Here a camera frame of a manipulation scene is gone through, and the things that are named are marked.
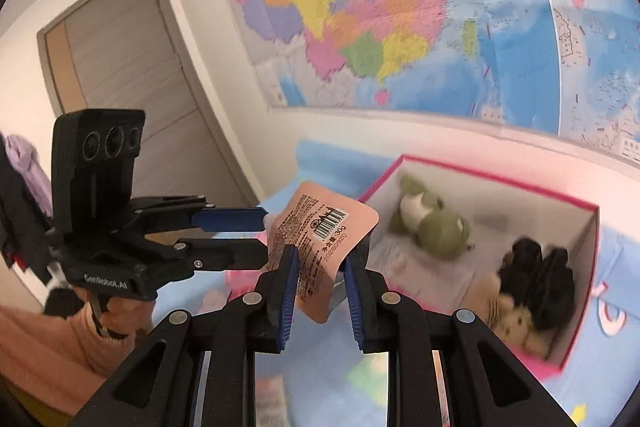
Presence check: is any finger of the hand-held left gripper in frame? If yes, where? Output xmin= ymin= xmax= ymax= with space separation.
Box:
xmin=149 ymin=236 xmax=271 ymax=278
xmin=131 ymin=195 xmax=270 ymax=236

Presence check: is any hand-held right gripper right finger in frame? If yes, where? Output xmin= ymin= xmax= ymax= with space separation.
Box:
xmin=342 ymin=251 xmax=546 ymax=427

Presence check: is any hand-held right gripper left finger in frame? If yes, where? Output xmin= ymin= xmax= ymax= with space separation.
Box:
xmin=70 ymin=244 xmax=301 ymax=427

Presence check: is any peach pouch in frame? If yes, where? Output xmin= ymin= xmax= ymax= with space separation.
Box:
xmin=263 ymin=180 xmax=380 ymax=324

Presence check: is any green frog plush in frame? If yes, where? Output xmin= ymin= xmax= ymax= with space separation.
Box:
xmin=389 ymin=174 xmax=474 ymax=261

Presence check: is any beige plush bear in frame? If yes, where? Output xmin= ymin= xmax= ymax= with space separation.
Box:
xmin=472 ymin=274 xmax=557 ymax=354

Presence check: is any pink cardboard box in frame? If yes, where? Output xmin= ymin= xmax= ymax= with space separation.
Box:
xmin=357 ymin=153 xmax=601 ymax=371

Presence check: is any person's left forearm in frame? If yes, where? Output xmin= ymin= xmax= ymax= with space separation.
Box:
xmin=0 ymin=304 xmax=139 ymax=416

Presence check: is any person's left hand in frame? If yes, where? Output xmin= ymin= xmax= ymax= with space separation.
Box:
xmin=107 ymin=296 xmax=157 ymax=339

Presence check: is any purple cloth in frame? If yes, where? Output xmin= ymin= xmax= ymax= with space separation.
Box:
xmin=4 ymin=134 xmax=54 ymax=219

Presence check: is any dark cloth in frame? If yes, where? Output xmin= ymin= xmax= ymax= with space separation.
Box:
xmin=0 ymin=156 xmax=57 ymax=269

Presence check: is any grey wooden door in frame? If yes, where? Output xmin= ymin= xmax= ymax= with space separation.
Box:
xmin=37 ymin=0 xmax=252 ymax=208

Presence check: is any blue cartoon bed sheet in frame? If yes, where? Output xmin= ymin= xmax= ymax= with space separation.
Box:
xmin=150 ymin=139 xmax=640 ymax=427

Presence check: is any colourful wall map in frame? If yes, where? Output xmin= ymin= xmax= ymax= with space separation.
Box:
xmin=210 ymin=0 xmax=640 ymax=168

